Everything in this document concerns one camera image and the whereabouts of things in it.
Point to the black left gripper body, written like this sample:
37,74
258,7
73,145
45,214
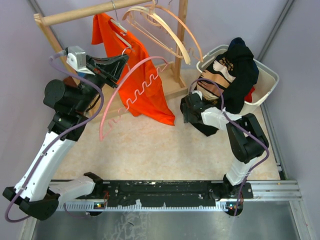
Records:
96,80

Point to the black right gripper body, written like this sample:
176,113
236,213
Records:
188,115

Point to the white plastic hanger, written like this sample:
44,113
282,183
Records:
117,22

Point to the black orange t shirt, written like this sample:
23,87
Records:
232,74

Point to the red t shirt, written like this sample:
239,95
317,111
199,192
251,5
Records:
249,98

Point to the cream plastic hook hanger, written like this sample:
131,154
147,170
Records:
145,22

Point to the navy t shirt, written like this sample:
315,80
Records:
239,41

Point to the beige wooden hanger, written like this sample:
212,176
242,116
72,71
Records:
181,51

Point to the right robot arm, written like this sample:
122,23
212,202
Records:
246,137

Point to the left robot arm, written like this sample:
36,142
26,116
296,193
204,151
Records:
33,194

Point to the brown cloth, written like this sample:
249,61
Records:
69,81

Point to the wooden clothes rack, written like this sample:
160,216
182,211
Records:
109,87

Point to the white laundry basket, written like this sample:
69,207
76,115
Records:
266,83

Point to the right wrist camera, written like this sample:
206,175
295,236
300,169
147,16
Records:
199,93

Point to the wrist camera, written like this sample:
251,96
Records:
76,58
199,93

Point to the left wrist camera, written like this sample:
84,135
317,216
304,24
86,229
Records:
76,58

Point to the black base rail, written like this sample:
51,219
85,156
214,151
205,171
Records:
181,193

